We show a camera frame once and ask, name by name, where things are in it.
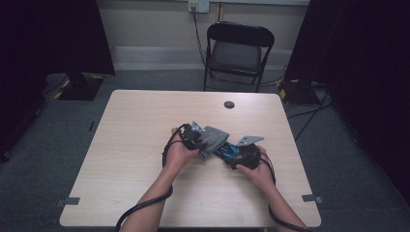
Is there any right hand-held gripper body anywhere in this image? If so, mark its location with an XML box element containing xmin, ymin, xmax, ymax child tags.
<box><xmin>236</xmin><ymin>136</ymin><xmax>265</xmax><ymax>170</ymax></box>

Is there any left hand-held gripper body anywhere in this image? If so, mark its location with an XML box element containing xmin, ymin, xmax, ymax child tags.
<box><xmin>180</xmin><ymin>121</ymin><xmax>206</xmax><ymax>151</ymax></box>

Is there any blue toy car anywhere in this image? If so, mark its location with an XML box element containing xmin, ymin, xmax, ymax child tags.
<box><xmin>212</xmin><ymin>141</ymin><xmax>241</xmax><ymax>162</ymax></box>

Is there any grey cloth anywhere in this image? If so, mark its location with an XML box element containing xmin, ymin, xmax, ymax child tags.
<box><xmin>196</xmin><ymin>125</ymin><xmax>230</xmax><ymax>160</ymax></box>

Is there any person's right hand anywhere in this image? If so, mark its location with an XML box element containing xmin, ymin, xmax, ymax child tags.
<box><xmin>236</xmin><ymin>145</ymin><xmax>277</xmax><ymax>191</ymax></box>

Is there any person's left hand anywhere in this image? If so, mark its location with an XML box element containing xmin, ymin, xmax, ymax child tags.
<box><xmin>163</xmin><ymin>127</ymin><xmax>201</xmax><ymax>176</ymax></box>

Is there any grey tape piece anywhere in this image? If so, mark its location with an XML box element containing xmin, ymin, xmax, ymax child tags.
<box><xmin>54</xmin><ymin>196</ymin><xmax>81</xmax><ymax>208</ymax></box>
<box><xmin>302</xmin><ymin>194</ymin><xmax>324</xmax><ymax>205</ymax></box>

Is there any black stand base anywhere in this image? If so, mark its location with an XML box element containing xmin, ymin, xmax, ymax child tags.
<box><xmin>53</xmin><ymin>72</ymin><xmax>104</xmax><ymax>102</ymax></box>
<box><xmin>278</xmin><ymin>78</ymin><xmax>320</xmax><ymax>105</ymax></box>

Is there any black folding chair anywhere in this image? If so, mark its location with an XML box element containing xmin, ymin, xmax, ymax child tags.
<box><xmin>202</xmin><ymin>20</ymin><xmax>276</xmax><ymax>94</ymax></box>

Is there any black curtain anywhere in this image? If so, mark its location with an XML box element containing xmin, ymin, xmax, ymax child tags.
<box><xmin>283</xmin><ymin>0</ymin><xmax>410</xmax><ymax>204</ymax></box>
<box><xmin>0</xmin><ymin>0</ymin><xmax>116</xmax><ymax>162</ymax></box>

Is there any right hand-held gripper cable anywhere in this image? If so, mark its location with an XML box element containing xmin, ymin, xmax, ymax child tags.
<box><xmin>259</xmin><ymin>149</ymin><xmax>313</xmax><ymax>232</ymax></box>

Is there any hand-held gripper cable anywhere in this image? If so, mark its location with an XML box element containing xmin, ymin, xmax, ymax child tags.
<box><xmin>114</xmin><ymin>123</ymin><xmax>191</xmax><ymax>232</ymax></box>
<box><xmin>259</xmin><ymin>149</ymin><xmax>313</xmax><ymax>232</ymax></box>

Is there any left hand-held gripper cable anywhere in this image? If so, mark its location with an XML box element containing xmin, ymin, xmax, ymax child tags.
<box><xmin>114</xmin><ymin>123</ymin><xmax>191</xmax><ymax>232</ymax></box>

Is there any black wall socket cable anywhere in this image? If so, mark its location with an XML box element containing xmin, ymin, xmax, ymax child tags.
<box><xmin>191</xmin><ymin>7</ymin><xmax>207</xmax><ymax>66</ymax></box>

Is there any white wall socket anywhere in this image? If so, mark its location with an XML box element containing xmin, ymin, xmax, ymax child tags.
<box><xmin>188</xmin><ymin>0</ymin><xmax>211</xmax><ymax>14</ymax></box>

